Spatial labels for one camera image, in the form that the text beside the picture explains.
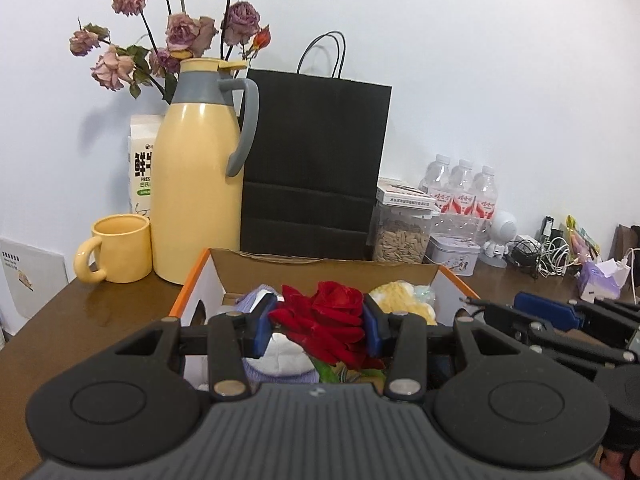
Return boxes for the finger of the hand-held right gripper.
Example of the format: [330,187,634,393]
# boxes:
[459,297,639,368]
[514,291,640,333]

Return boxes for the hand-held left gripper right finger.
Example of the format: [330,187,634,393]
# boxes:
[362,292,528,403]

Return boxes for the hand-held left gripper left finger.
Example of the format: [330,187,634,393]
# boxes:
[114,294,279,402]

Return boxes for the white tissue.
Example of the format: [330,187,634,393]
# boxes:
[247,294,313,376]

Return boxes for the yellow plush toy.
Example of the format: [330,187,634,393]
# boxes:
[367,280,438,326]

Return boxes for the red artificial rose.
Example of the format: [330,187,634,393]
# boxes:
[268,280,388,386]

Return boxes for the purple linen pouch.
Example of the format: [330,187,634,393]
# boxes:
[235,285,321,386]

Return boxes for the orange cardboard box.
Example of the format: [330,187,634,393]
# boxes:
[167,247,481,396]

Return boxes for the purple tissue box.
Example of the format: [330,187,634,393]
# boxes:
[577,257,623,303]

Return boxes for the colourful snack packets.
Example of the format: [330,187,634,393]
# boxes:
[565,215,601,263]

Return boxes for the printed tin box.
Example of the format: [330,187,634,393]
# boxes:
[425,232,482,277]

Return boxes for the white charger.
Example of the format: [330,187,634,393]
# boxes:
[612,257,635,286]

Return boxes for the white robot toy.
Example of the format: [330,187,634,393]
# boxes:
[482,210,521,268]

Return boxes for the clear seed container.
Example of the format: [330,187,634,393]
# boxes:
[371,202,433,266]

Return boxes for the clear water bottle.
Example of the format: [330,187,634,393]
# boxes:
[420,154,452,211]
[446,159,477,216]
[470,165,499,222]

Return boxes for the flat white box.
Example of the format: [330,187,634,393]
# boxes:
[376,177,437,211]

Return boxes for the yellow thermos jug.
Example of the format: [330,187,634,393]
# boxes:
[150,57,261,286]

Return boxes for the yellow mug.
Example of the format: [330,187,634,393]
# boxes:
[74,213,153,285]

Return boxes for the black paper bag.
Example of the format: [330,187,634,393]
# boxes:
[239,31,393,263]

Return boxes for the white milk carton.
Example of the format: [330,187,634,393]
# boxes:
[128,114,166,218]

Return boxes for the dried pink rose bouquet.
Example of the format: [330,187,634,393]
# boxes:
[69,0,273,106]

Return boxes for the tangled black cable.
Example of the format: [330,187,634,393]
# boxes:
[507,237,546,278]

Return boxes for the long white cable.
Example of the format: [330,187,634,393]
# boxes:
[626,247,640,306]

